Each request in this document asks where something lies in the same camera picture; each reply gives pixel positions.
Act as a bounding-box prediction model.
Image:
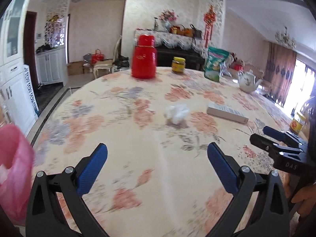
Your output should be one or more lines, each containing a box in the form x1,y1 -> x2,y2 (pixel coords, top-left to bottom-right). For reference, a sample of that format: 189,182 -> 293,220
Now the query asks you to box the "green snack bag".
204,46 -> 230,82

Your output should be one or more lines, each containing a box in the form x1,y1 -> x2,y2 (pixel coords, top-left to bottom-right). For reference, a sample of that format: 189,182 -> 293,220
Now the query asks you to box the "cream side chair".
93,36 -> 122,79

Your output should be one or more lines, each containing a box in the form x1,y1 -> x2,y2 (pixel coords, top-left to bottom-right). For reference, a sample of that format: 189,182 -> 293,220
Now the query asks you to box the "yellow lid sauce jar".
290,112 -> 306,135

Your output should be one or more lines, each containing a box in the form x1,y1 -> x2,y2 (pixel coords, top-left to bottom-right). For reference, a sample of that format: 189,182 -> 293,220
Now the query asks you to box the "cardboard box on floor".
67,61 -> 84,76

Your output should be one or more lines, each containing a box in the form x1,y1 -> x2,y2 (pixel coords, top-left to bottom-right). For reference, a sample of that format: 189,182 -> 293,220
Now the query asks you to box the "crumpled white tissue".
165,104 -> 190,125

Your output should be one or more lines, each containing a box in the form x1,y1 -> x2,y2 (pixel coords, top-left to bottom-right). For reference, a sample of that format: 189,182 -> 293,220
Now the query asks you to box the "white porcelain teapot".
237,70 -> 263,94

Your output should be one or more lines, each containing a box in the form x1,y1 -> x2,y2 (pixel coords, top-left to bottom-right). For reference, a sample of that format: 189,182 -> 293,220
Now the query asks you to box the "tall white glass cabinet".
1,0 -> 37,135

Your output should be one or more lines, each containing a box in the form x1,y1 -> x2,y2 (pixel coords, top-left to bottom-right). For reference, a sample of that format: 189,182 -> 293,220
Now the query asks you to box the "cream sofa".
223,53 -> 265,83

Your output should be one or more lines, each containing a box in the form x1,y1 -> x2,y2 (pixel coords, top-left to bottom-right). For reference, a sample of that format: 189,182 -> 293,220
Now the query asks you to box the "black piano with lace cover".
134,29 -> 207,71

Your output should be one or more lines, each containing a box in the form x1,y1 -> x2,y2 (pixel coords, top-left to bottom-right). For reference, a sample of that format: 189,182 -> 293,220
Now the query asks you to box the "chandelier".
275,26 -> 296,50

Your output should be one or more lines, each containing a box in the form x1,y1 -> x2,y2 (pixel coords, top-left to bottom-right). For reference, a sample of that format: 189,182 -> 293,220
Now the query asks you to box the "brown curtain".
264,42 -> 297,106

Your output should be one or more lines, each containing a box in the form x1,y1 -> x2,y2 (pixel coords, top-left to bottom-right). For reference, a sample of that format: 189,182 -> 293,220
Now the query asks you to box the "floral tablecloth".
34,67 -> 290,236

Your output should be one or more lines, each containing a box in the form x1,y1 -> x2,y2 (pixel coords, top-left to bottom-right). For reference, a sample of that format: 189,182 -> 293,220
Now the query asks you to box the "flower vase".
159,10 -> 178,32

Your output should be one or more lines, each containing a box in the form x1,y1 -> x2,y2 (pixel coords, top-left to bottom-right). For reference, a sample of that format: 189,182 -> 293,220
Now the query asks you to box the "red chinese knot ornament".
204,5 -> 216,48

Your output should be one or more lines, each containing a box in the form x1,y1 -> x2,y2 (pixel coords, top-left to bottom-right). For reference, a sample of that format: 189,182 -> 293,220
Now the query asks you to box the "red handbag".
91,49 -> 104,64

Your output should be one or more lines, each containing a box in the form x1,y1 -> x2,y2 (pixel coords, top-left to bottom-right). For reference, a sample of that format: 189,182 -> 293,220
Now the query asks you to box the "person right hand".
291,183 -> 316,218

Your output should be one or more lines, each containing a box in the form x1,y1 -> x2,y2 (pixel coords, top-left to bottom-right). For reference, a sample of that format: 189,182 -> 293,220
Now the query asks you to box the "pink lined trash bin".
1,124 -> 35,225

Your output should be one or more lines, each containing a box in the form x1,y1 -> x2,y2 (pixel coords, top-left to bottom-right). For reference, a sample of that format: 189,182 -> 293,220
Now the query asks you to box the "red thermos flask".
131,34 -> 157,79

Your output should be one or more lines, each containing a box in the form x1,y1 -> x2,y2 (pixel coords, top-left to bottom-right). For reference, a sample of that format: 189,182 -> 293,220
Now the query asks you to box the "long white flat box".
206,102 -> 248,124

